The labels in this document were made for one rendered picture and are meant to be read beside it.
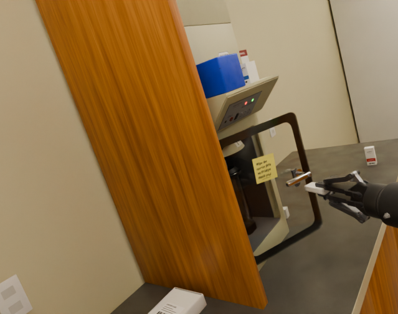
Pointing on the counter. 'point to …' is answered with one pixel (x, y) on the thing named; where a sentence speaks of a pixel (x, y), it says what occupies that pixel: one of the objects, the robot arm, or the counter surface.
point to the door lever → (298, 177)
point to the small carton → (250, 72)
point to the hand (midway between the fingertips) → (317, 188)
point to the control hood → (221, 103)
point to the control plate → (239, 109)
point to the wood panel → (156, 143)
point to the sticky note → (265, 168)
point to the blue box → (220, 75)
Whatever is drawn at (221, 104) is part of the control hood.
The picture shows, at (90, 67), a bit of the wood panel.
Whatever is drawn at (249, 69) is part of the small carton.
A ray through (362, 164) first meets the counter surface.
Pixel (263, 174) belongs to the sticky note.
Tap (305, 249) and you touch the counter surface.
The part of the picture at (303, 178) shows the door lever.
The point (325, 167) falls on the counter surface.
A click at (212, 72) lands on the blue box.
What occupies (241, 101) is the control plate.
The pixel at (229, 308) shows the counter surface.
